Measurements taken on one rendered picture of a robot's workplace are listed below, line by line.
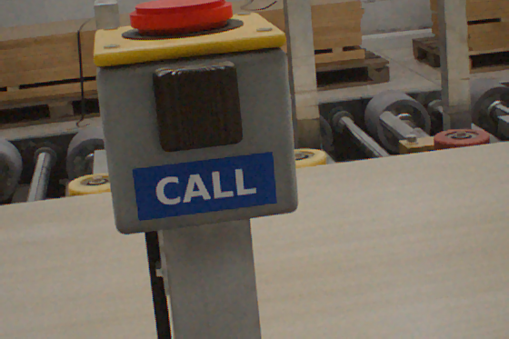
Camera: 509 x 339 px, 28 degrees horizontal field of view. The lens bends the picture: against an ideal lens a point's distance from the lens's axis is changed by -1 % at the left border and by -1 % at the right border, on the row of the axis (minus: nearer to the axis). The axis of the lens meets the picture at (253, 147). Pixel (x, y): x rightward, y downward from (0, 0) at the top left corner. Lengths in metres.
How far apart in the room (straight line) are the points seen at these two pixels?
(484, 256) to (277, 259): 0.21
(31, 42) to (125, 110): 5.93
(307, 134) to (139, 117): 1.17
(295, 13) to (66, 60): 4.85
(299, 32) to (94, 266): 0.57
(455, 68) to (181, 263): 1.20
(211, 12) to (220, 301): 0.12
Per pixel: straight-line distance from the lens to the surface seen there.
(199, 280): 0.40
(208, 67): 0.36
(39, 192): 1.74
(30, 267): 1.12
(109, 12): 1.47
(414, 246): 1.06
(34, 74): 6.32
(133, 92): 0.37
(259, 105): 0.37
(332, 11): 6.45
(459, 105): 1.59
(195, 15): 0.38
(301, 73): 1.51
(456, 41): 1.57
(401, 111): 1.98
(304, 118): 1.53
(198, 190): 0.37
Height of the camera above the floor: 1.27
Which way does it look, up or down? 14 degrees down
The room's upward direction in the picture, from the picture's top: 5 degrees counter-clockwise
